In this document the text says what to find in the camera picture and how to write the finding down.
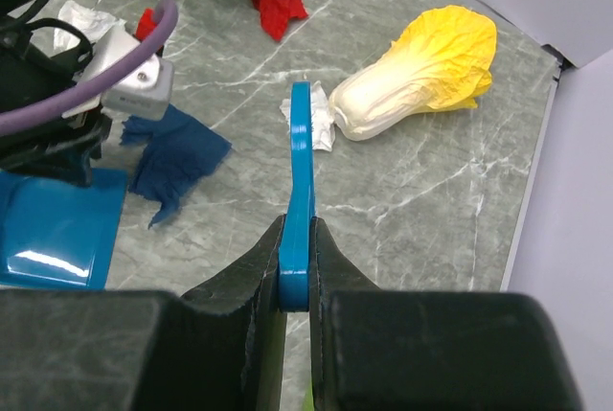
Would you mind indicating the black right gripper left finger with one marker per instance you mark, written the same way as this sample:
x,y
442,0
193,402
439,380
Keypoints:
x,y
219,346

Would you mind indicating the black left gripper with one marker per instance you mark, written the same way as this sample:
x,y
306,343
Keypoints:
x,y
61,148

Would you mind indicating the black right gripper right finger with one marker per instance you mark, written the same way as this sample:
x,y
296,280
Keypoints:
x,y
378,349

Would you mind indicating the white paper scrap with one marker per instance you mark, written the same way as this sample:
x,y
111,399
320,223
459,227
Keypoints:
x,y
323,133
93,23

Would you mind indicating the blue hand brush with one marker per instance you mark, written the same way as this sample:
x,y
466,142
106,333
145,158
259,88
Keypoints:
x,y
294,247

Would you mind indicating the dark blue paper scrap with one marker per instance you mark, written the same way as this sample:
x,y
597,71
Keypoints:
x,y
179,151

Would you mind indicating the blue dustpan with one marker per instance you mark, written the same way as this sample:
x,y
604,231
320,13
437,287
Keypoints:
x,y
56,235

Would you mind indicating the red paper scrap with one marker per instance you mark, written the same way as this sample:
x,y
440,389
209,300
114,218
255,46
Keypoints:
x,y
275,15

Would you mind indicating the yellow napa cabbage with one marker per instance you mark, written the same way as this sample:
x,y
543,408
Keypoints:
x,y
440,63

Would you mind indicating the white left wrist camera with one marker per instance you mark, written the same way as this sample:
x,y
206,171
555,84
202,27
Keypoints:
x,y
144,93

